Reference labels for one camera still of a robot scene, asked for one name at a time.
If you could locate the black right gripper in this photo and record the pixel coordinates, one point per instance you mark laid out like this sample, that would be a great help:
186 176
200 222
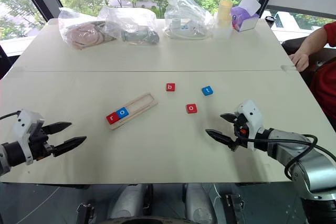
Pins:
239 125

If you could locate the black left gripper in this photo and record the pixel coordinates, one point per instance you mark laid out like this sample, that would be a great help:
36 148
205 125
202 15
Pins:
39 144

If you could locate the red letter tile o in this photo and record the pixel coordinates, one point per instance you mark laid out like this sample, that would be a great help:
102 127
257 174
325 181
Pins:
191 108

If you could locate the blue letter tile t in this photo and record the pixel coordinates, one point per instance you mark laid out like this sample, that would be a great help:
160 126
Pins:
207 91

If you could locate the red letter tile b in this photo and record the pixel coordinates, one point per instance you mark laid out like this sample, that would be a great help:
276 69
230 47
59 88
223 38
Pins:
170 87

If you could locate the person right forearm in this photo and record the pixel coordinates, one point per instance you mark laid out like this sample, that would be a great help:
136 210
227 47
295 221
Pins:
313 43

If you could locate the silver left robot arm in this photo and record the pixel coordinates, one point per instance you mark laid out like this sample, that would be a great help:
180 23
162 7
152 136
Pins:
10 154

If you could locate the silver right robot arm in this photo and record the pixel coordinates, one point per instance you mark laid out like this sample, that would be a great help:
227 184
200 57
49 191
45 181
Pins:
315 166

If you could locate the red letter tile r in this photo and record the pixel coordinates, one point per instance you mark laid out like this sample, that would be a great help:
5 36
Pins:
113 118

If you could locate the blue letter tile o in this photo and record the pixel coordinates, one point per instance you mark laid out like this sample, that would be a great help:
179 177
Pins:
123 112

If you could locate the grey robot leg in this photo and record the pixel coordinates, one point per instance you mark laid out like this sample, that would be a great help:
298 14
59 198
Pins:
199 203
128 200

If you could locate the wooden letter tray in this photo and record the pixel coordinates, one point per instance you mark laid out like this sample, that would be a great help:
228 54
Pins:
141 103

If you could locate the person right hand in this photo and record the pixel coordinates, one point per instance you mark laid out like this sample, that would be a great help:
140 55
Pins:
299 60

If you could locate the clear plastic container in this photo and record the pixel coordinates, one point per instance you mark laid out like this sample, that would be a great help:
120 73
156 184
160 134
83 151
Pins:
222 32

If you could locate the clear bag with pink items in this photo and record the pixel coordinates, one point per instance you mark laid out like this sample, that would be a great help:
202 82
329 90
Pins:
84 33

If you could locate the dark brown chair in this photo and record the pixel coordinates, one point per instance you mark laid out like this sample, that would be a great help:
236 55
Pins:
291 45

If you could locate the white cardboard box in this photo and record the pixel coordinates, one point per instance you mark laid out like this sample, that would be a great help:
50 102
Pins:
249 23

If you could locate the person torso red shirt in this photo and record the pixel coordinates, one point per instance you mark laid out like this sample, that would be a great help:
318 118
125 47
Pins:
325 87

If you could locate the purple plastic pouch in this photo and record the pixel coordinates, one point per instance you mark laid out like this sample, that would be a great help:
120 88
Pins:
239 16

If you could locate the small black round cap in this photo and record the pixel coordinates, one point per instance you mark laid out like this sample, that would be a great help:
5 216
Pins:
269 19

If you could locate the clear bag with power strip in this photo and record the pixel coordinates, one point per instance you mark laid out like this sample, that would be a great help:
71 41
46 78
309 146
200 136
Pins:
183 6

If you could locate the clear bag with grey tool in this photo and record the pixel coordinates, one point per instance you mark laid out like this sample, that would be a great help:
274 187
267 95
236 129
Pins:
131 24

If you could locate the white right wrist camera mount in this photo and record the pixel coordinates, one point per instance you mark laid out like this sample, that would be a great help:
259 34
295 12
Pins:
253 115

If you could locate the black bracket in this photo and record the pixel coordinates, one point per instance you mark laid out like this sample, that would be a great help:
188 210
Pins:
235 207
85 213

